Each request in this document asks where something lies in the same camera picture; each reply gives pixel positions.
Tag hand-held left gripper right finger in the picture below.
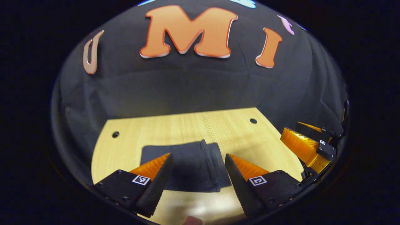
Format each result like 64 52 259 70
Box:
224 153 303 218

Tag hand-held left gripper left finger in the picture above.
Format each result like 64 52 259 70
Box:
94 152 174 218

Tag dark grey jeans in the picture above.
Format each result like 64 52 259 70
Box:
140 139 232 193

